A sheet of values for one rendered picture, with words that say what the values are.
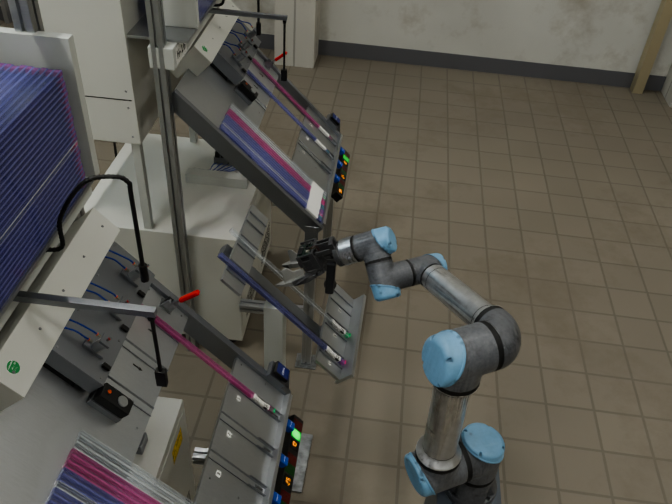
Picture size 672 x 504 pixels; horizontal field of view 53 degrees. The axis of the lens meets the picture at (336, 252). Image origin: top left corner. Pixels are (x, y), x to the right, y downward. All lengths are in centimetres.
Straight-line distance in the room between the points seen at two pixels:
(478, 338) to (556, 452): 145
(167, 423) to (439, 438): 79
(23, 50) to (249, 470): 107
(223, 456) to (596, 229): 286
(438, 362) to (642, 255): 262
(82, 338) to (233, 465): 50
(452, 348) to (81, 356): 76
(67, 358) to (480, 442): 104
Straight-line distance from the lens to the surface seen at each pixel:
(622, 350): 340
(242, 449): 177
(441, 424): 166
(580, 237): 398
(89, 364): 147
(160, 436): 203
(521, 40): 555
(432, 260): 186
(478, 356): 151
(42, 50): 149
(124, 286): 161
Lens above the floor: 226
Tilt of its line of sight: 40 degrees down
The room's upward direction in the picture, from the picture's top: 4 degrees clockwise
